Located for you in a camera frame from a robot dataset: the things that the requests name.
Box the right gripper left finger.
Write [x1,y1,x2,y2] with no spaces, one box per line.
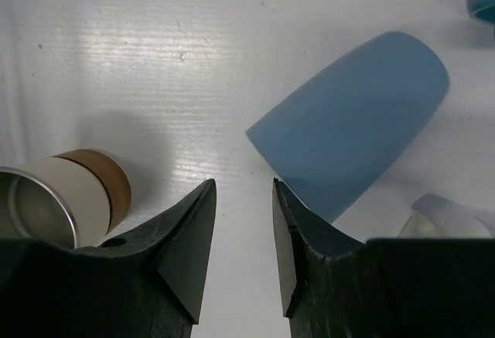
[1,179,217,337]

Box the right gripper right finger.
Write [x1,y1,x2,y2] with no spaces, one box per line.
[272,180,494,337]

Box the blue cup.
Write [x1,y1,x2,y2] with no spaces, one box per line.
[246,31,449,222]

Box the steel cup brown base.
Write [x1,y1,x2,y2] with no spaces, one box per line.
[1,149,132,249]

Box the white mug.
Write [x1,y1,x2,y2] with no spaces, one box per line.
[399,193,494,238]

